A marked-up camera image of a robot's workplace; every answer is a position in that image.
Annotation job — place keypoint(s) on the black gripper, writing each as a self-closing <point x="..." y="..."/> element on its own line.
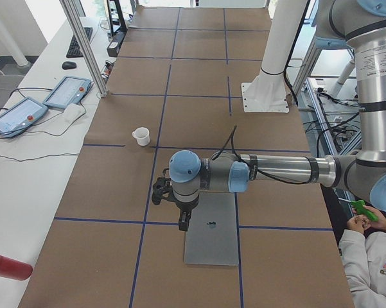
<point x="185" y="209"/>

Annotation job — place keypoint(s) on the white ceramic cup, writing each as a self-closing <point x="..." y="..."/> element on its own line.
<point x="142" y="136"/>

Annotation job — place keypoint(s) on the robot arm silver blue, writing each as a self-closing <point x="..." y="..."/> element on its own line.
<point x="360" y="25"/>

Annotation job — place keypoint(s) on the grey closed laptop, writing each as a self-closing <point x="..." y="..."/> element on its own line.
<point x="211" y="238"/>

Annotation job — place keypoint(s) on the white folded cloth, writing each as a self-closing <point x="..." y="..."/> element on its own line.
<point x="72" y="112"/>

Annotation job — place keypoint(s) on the far blue teach pendant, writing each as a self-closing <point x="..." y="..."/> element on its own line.
<point x="69" y="90"/>

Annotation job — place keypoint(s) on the blue teach pendant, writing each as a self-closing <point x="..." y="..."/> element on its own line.
<point x="20" y="117"/>
<point x="69" y="90"/>

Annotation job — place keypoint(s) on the green handheld tool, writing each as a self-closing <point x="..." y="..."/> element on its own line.
<point x="359" y="208"/>

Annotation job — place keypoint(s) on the black mini computer box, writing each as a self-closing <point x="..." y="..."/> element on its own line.
<point x="115" y="44"/>

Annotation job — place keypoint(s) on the near blue teach pendant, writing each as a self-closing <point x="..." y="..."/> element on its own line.
<point x="20" y="117"/>

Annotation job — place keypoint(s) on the black computer mouse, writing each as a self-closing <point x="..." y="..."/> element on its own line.
<point x="67" y="65"/>

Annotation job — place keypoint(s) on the seated person white coat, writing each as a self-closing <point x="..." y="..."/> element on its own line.
<point x="363" y="255"/>

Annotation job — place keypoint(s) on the red cylindrical bottle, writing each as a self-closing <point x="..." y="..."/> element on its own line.
<point x="13" y="269"/>

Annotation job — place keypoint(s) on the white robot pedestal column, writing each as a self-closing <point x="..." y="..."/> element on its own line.
<point x="267" y="93"/>

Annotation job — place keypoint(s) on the aluminium frame post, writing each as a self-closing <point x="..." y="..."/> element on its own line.
<point x="74" y="21"/>

